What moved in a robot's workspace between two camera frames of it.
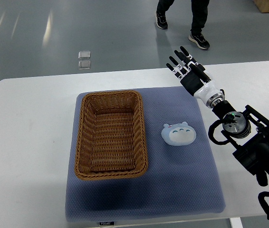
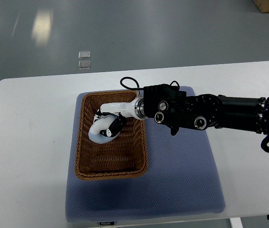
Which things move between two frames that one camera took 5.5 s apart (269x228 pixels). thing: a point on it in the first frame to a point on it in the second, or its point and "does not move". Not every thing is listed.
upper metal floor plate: x=84 y=54 does not move
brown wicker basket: x=111 y=141 does not move
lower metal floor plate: x=84 y=64 does not move
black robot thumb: x=198 y=69 to x=116 y=127
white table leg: x=236 y=223 does not move
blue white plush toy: x=178 y=134 to x=99 y=132
